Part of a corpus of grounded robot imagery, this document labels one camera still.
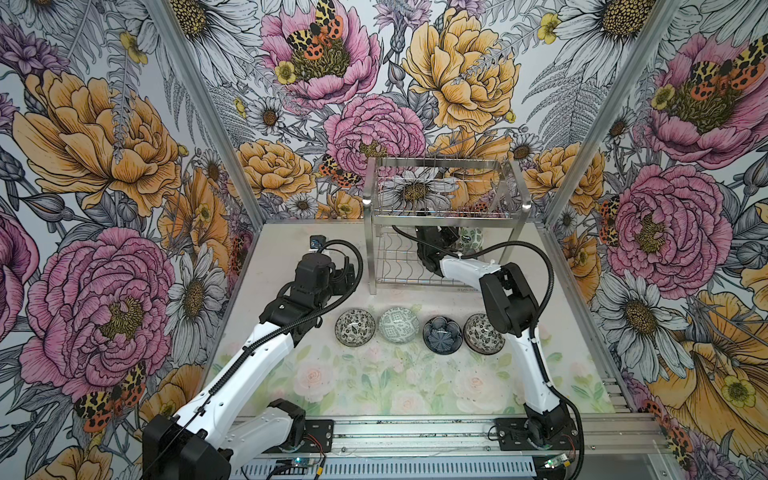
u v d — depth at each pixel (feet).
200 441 1.26
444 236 3.09
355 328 3.01
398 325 3.01
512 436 2.42
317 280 1.89
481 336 2.93
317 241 2.20
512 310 2.03
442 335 2.94
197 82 2.73
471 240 3.58
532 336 2.04
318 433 2.44
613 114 2.93
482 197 3.90
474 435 2.50
